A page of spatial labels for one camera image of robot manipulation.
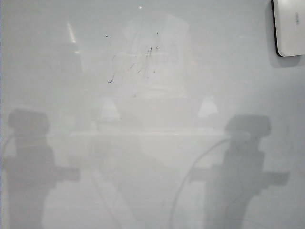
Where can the white glossy whiteboard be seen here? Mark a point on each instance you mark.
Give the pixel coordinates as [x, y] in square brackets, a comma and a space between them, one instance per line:
[152, 155]

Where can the blue marker ink marks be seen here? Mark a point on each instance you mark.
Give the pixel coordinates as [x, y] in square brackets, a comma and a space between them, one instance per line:
[109, 81]

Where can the white rectangular whiteboard eraser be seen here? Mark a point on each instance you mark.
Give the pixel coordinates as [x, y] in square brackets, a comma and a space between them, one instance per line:
[290, 26]

